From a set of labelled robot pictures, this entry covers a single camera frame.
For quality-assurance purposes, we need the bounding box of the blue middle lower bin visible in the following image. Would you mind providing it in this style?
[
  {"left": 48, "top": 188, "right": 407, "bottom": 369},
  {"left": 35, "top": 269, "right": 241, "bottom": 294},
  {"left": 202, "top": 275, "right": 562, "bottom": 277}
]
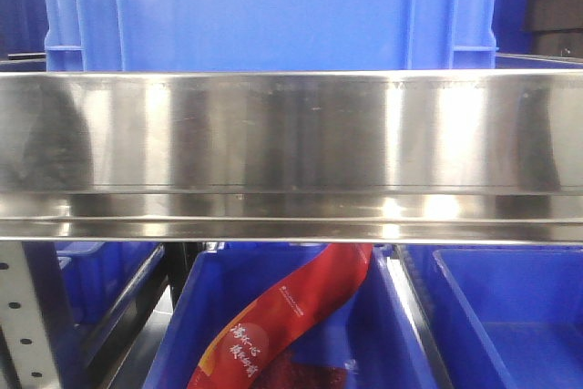
[{"left": 143, "top": 242, "right": 437, "bottom": 388}]

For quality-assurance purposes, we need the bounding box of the blue bin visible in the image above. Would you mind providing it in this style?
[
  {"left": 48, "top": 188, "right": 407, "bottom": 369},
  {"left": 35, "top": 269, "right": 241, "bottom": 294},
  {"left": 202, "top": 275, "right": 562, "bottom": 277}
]
[
  {"left": 143, "top": 242, "right": 437, "bottom": 388},
  {"left": 55, "top": 241, "right": 158, "bottom": 324},
  {"left": 404, "top": 245, "right": 582, "bottom": 388}
]

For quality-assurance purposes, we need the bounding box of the blue left lower bin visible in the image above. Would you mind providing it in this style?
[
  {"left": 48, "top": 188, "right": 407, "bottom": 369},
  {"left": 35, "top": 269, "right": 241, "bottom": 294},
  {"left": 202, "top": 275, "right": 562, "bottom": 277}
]
[{"left": 55, "top": 241, "right": 158, "bottom": 324}]

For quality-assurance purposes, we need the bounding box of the blue right lower bin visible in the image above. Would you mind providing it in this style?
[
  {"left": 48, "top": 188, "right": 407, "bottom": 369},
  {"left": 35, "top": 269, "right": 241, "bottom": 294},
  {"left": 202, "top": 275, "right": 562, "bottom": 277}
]
[{"left": 404, "top": 245, "right": 582, "bottom": 388}]

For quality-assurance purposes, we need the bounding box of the red snack bag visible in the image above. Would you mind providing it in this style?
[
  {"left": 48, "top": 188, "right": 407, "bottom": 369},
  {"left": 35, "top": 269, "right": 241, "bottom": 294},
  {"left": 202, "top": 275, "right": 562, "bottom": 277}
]
[{"left": 187, "top": 243, "right": 373, "bottom": 388}]

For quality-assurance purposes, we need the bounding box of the large blue upper crate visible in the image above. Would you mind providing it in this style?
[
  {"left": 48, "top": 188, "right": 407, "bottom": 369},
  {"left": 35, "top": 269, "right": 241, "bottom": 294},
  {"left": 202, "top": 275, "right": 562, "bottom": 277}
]
[{"left": 45, "top": 0, "right": 496, "bottom": 71}]

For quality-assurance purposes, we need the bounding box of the stainless steel shelf rail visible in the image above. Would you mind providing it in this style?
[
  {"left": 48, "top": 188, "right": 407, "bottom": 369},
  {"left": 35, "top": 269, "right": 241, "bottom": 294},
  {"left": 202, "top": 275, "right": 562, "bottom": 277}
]
[{"left": 1, "top": 70, "right": 582, "bottom": 244}]

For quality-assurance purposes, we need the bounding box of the perforated metal rack post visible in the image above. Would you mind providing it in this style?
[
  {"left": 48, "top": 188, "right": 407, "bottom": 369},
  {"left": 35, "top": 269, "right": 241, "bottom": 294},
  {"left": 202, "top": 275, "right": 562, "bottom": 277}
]
[{"left": 1, "top": 241, "right": 76, "bottom": 388}]

